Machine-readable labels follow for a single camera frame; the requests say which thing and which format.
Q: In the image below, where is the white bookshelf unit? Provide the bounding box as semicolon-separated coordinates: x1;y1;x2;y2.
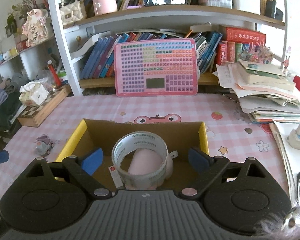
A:
47;0;287;96

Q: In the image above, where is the floral pig figurine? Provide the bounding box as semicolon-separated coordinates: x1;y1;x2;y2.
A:
23;9;49;47

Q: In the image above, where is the yellow cardboard box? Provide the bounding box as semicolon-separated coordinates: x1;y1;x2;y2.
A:
56;117;209;191

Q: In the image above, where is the pink plush pig toy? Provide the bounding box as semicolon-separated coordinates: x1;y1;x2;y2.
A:
125;149;173;190

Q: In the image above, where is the wooden chess board box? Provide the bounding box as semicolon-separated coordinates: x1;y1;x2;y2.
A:
18;85;72;127

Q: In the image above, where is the pink keyboard learning toy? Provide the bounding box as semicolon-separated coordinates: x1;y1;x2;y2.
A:
114;38;198;97

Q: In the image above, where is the green lidded white jar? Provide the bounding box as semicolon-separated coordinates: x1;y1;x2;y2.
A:
57;70;68;85

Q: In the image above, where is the pile of clothes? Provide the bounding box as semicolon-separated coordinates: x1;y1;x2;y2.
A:
0;73;27;131

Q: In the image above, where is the grey toy car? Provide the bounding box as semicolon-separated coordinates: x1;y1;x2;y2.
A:
35;134;55;157

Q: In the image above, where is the pink checkered table mat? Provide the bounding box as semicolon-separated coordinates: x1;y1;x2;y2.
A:
0;94;288;198

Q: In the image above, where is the row of blue books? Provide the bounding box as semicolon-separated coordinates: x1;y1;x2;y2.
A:
79;32;146;80

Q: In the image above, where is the white quilted pearl handbag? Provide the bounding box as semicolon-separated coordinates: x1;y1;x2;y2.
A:
60;0;87;26

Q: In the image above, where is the floral tissue pack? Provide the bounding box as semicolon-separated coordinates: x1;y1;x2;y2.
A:
19;81;49;106

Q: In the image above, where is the red book box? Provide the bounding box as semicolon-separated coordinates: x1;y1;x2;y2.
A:
219;25;266;46

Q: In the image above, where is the red pen with white cap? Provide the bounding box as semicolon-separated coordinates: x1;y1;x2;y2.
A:
47;60;62;88

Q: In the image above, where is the stack of papers and books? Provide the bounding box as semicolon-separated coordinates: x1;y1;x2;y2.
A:
216;60;300;123

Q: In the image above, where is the clear tape roll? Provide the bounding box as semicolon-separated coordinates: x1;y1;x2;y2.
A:
111;131;173;190

